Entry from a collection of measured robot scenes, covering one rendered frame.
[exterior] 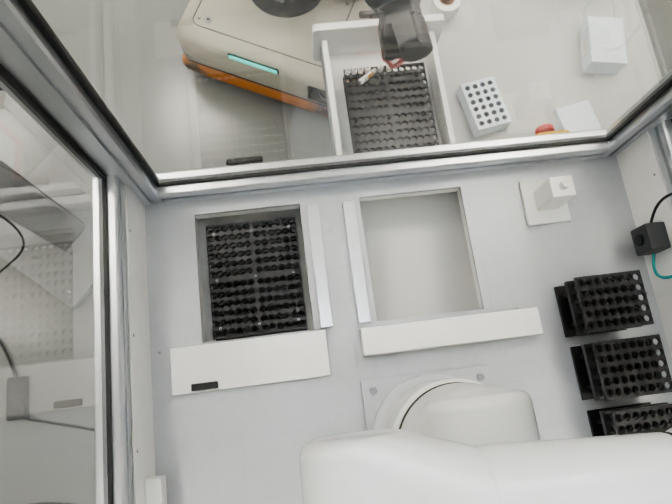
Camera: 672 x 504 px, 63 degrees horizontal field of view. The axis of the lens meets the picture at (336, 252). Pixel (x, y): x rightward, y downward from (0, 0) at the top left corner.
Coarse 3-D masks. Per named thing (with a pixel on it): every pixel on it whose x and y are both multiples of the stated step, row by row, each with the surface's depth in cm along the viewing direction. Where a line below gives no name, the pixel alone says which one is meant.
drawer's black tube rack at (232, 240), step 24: (216, 240) 110; (240, 240) 107; (264, 240) 110; (288, 240) 111; (216, 264) 106; (240, 264) 109; (264, 264) 106; (288, 264) 109; (216, 288) 105; (240, 288) 105; (264, 288) 105; (288, 288) 105; (216, 312) 106; (240, 312) 107; (264, 312) 104; (288, 312) 104; (216, 336) 105; (240, 336) 105
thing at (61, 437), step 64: (0, 128) 58; (0, 192) 57; (64, 192) 73; (0, 256) 56; (64, 256) 71; (0, 320) 54; (64, 320) 69; (0, 384) 53; (64, 384) 67; (0, 448) 52; (64, 448) 65
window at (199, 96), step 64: (64, 0) 54; (128, 0) 55; (192, 0) 56; (256, 0) 57; (320, 0) 59; (384, 0) 60; (448, 0) 61; (512, 0) 63; (576, 0) 64; (640, 0) 65; (128, 64) 65; (192, 64) 67; (256, 64) 68; (320, 64) 70; (384, 64) 72; (448, 64) 74; (512, 64) 76; (576, 64) 78; (640, 64) 80; (128, 128) 79; (192, 128) 82; (256, 128) 84; (320, 128) 87; (384, 128) 89; (448, 128) 92; (512, 128) 95; (576, 128) 99
